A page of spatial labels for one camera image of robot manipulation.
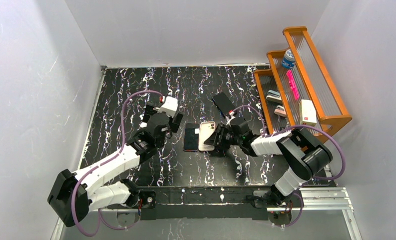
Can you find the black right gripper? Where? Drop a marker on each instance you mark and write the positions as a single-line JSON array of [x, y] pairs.
[[219, 134]]

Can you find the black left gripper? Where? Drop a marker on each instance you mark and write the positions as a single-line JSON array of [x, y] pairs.
[[150, 110]]

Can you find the beige phone case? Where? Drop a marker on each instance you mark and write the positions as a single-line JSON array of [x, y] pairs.
[[205, 131]]

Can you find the purple smartphone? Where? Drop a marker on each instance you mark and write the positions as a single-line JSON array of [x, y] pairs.
[[191, 137]]

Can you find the black phone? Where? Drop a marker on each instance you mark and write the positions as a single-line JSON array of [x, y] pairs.
[[223, 103]]

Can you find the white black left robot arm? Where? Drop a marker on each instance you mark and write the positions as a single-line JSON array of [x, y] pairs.
[[75, 194]]

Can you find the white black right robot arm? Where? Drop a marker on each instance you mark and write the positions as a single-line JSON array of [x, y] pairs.
[[303, 152]]

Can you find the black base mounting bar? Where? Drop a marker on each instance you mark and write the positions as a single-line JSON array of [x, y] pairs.
[[214, 202]]

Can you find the teal grey stapler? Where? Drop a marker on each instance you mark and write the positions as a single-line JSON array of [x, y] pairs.
[[274, 96]]

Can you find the white box on rack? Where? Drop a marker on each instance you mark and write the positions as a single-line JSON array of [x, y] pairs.
[[307, 113]]

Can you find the pink highlighter pen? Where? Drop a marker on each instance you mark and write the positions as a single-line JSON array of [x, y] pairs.
[[292, 84]]

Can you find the orange wooden tiered rack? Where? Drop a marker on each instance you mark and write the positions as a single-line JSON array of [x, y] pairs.
[[313, 82]]

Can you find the blue white bottle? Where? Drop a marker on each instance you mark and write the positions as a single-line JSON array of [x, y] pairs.
[[288, 60]]

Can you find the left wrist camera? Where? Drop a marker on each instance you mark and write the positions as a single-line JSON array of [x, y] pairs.
[[169, 106]]

